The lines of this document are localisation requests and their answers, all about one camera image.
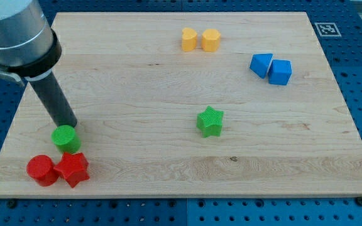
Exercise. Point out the green star block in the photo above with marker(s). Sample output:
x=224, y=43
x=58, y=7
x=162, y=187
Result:
x=209, y=122

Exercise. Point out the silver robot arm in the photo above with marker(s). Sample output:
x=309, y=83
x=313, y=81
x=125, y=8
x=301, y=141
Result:
x=29, y=48

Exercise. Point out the red star block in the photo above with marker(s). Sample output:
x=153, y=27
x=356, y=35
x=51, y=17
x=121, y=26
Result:
x=73, y=168

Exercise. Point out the wooden board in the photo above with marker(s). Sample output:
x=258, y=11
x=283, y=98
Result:
x=136, y=95

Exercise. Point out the yellow hexagon block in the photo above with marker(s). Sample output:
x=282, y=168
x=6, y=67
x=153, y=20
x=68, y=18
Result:
x=211, y=39

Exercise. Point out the yellow heart block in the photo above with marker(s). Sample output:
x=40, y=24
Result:
x=189, y=39

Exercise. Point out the blue triangle block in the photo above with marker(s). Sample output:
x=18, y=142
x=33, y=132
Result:
x=260, y=64

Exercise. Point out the blue cube block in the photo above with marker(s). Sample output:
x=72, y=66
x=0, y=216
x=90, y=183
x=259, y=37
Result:
x=279, y=72

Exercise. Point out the green cylinder block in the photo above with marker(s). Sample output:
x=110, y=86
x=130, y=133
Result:
x=66, y=139

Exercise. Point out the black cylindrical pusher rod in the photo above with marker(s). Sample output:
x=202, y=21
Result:
x=52, y=97

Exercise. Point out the red cylinder block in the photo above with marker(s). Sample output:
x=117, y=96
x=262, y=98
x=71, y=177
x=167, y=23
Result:
x=41, y=169

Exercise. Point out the white fiducial marker tag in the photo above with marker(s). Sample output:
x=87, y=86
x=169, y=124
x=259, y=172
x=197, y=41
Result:
x=327, y=29

